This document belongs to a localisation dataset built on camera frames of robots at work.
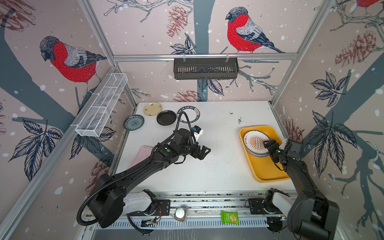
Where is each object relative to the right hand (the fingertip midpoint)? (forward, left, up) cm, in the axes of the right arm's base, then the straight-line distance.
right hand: (266, 146), depth 86 cm
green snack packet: (-35, +23, -7) cm, 43 cm away
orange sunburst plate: (+7, +4, -6) cm, 10 cm away
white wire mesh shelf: (-5, +92, +24) cm, 95 cm away
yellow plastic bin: (-10, +1, -10) cm, 14 cm away
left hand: (-7, +36, +10) cm, 38 cm away
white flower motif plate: (-4, +2, -5) cm, 7 cm away
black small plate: (+27, +67, -7) cm, 72 cm away
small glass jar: (-36, +47, +2) cm, 59 cm away
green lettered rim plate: (+32, +43, -5) cm, 54 cm away
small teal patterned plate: (+21, +90, -6) cm, 93 cm away
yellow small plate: (+36, +80, -7) cm, 88 cm away
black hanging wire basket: (+50, +36, +22) cm, 65 cm away
